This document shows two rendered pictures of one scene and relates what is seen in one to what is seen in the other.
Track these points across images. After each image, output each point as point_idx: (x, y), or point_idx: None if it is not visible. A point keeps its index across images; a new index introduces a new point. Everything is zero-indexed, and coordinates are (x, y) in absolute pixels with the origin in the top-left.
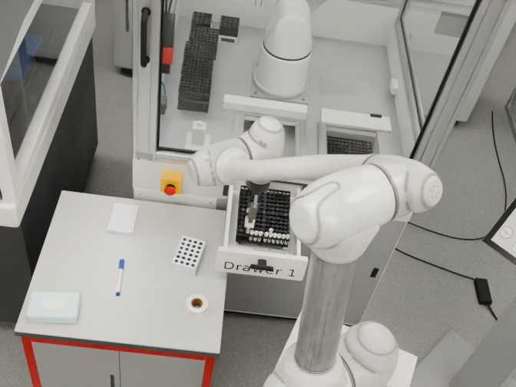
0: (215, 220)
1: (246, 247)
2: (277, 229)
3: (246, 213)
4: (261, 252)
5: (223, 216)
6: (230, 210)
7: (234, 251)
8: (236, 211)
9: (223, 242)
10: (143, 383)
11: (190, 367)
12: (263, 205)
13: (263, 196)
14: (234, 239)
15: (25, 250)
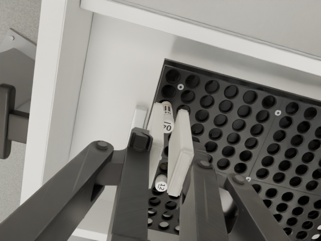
0: (304, 22)
1: (154, 90)
2: (165, 200)
3: (140, 138)
4: (42, 139)
5: (311, 48)
6: (289, 66)
7: (42, 35)
8: (298, 88)
9: (159, 11)
10: None
11: None
12: (277, 182)
13: (313, 190)
14: (187, 59)
15: None
